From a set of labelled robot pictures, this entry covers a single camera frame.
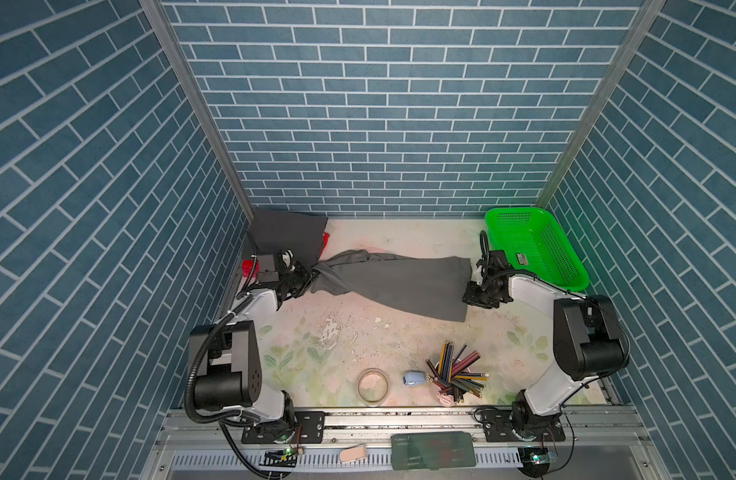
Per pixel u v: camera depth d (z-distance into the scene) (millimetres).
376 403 775
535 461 700
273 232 1139
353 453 691
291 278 788
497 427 737
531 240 1148
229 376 439
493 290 722
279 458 714
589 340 475
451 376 751
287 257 775
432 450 697
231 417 475
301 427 733
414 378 790
